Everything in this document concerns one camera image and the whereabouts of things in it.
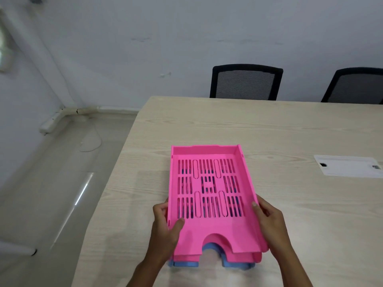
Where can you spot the person's right thumb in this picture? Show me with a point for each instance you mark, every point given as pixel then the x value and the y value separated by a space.
pixel 256 211

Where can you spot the person's right hand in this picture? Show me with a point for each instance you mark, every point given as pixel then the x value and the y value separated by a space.
pixel 273 233

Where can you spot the person's left hand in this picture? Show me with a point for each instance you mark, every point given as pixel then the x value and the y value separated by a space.
pixel 163 239

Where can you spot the black mesh office chair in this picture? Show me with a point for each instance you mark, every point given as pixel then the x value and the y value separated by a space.
pixel 245 82
pixel 356 86

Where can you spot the blue plastic paper tray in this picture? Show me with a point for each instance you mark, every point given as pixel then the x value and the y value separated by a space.
pixel 236 265

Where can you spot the person's right forearm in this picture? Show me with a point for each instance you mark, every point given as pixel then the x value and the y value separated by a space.
pixel 291 271

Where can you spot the white pipe with black tip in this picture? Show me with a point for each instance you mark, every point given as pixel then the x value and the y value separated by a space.
pixel 21 249

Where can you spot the pink slotted plastic paper tray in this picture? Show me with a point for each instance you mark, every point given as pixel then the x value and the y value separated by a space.
pixel 209 233

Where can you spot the person's left thumb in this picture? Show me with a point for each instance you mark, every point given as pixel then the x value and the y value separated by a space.
pixel 179 227

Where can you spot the person's left forearm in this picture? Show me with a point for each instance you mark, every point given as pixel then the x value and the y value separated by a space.
pixel 148 273

